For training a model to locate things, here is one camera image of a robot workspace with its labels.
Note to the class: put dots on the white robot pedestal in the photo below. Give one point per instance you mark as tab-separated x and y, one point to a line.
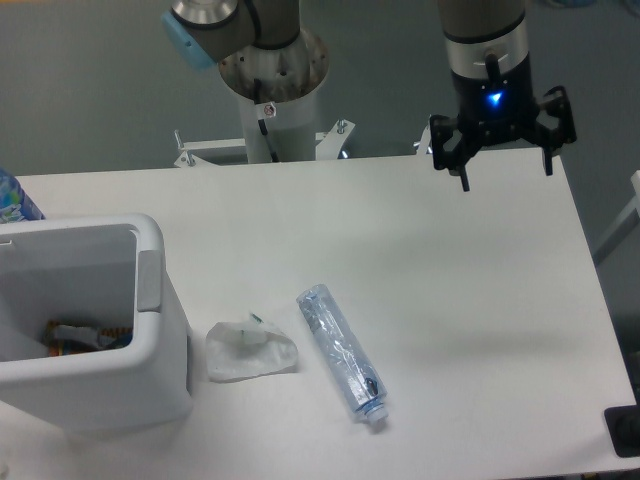
277	93

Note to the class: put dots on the colourful trash in bin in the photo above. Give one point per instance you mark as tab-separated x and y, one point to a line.
63	339

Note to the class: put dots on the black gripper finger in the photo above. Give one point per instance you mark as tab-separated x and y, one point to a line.
452	148
553	125

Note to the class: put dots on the white metal frame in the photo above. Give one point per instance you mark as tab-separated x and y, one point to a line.
620	228

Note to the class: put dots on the blue labelled bottle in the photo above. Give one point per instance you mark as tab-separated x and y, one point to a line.
16	205

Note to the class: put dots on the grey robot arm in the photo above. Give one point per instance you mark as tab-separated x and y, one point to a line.
484	39

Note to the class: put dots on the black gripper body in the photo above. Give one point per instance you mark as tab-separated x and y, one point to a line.
496	111

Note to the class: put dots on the clear plastic bottle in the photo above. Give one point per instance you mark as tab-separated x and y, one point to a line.
353	372

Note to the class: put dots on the white trash can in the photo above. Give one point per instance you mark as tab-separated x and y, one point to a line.
105	271

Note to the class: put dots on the black clamp at table edge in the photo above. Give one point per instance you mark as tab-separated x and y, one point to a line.
623	426

